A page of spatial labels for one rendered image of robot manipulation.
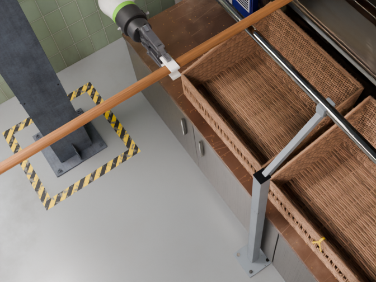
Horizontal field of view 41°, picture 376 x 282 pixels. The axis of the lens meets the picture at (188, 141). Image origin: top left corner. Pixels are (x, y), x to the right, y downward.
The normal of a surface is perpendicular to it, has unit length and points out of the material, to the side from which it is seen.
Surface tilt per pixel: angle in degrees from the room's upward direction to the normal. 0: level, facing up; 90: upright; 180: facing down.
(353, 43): 70
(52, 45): 90
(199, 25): 0
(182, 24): 0
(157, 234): 0
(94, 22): 90
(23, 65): 90
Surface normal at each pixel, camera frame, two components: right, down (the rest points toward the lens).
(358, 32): -0.81, 0.32
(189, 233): -0.08, -0.48
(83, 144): 0.56, 0.70
